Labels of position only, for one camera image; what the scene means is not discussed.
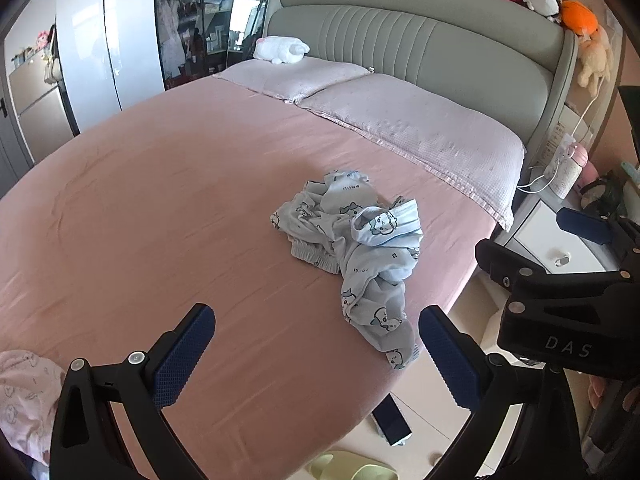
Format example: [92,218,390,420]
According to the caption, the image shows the pink printed garment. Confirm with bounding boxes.
[0,350,63,467]

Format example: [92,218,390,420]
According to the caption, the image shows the white bottle with pink cap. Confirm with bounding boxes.
[552,142,589,200]

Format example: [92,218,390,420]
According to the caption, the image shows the white plush toy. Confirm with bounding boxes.
[253,36,311,66]

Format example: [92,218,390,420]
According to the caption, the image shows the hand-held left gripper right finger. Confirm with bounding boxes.
[419,306,588,480]

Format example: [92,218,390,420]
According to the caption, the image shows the large orange plush toy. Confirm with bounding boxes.
[560,0,600,37]

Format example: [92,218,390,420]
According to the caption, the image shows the bed with pink sheet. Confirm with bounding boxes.
[0,55,531,480]

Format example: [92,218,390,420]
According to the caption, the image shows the beige drawer cabinet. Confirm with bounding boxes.
[7,54,77,163]

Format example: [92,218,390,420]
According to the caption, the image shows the white charging cable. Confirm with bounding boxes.
[516,92,601,194]

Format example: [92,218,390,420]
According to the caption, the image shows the grey door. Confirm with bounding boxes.
[0,82,36,201]

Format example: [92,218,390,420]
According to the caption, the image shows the cream hanging plush bunny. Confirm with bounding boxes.
[577,26,614,97]

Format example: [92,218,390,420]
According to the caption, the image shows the pale pink pillow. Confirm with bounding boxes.
[298,73,527,232]
[212,56,372,103]

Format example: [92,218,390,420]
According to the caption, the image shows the white nightstand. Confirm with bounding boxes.
[492,191,626,277]

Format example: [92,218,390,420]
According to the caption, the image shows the small hanging plush toy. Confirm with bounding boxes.
[36,25,65,85]

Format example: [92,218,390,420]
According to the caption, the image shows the white wardrobe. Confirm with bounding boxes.
[54,0,167,136]

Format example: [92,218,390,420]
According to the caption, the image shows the grey upholstered headboard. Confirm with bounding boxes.
[262,0,578,171]

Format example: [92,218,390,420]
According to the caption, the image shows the light blue printed pajama top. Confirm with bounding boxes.
[320,170,425,281]

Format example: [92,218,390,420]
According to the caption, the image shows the light blue printed pajama pants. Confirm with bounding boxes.
[271,195,420,371]

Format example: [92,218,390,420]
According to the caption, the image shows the dark green bag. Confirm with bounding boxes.
[580,174,627,217]

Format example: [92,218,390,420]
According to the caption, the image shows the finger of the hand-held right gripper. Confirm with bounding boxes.
[557,206,640,273]
[475,238,548,293]

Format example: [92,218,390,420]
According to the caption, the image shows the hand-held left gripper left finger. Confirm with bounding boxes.
[50,303,216,480]

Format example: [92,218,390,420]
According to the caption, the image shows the glass door cabinet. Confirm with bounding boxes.
[152,0,281,93]

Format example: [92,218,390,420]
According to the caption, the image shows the pale green slipper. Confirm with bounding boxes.
[305,451,399,480]

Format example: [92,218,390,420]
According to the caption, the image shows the white printed package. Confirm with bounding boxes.
[544,119,582,171]

